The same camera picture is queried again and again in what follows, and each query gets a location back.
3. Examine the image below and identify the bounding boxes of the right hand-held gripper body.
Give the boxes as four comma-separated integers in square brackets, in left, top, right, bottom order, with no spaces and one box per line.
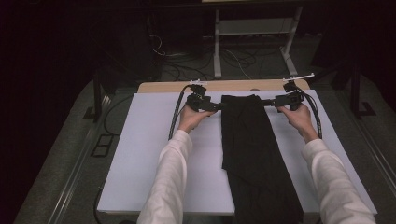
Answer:
[274,73,316,112]

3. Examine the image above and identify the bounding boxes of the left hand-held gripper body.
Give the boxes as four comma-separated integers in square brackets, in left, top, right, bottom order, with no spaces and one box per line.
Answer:
[186,79,220,113]

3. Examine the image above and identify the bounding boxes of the black pants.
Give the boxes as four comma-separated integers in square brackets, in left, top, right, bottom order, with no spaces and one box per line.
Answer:
[219,93,304,224]

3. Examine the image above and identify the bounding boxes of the person's left hand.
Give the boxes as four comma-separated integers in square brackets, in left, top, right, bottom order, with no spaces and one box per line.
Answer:
[177,104,216,134]

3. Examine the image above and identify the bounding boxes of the person's right hand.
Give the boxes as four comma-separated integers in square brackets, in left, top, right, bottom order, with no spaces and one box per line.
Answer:
[276,103,320,145]

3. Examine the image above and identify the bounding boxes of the wooden table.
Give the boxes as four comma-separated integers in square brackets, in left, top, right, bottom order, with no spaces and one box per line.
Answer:
[137,78,311,93]

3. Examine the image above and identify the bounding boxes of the white foam board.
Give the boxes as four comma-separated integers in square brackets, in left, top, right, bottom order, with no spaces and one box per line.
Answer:
[96,89,378,217]

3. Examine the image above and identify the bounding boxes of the black metal stand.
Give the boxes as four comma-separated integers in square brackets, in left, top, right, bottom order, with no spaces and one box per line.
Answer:
[306,59,377,119]
[83,68,118,123]

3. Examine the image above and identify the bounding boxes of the white metal stand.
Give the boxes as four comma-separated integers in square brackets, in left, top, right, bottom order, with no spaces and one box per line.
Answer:
[213,5,304,79]

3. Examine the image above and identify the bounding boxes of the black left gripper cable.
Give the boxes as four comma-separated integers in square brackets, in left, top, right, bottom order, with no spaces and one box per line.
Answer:
[167,84,192,141]

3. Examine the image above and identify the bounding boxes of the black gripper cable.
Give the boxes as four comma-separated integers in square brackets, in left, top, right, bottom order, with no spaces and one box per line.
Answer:
[295,85,323,140]
[167,84,192,141]

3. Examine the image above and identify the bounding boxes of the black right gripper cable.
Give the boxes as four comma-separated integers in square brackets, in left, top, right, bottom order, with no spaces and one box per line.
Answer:
[295,85,323,140]

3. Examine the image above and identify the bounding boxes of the tangle of black floor cables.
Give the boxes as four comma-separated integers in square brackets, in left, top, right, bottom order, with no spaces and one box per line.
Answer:
[148,34,260,82]

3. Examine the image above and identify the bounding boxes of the white floor cable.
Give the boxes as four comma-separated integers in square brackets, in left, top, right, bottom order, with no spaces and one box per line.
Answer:
[223,49,251,80]

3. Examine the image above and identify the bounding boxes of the black looped floor cable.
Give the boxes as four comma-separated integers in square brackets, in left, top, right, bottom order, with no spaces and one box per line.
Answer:
[103,94,134,136]

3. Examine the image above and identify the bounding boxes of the black floor frame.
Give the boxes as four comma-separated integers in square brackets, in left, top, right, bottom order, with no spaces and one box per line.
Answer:
[91,133,120,158]

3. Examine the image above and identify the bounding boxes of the black cable under table edge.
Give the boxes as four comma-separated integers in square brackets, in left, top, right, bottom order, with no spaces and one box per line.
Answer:
[92,186,106,224]

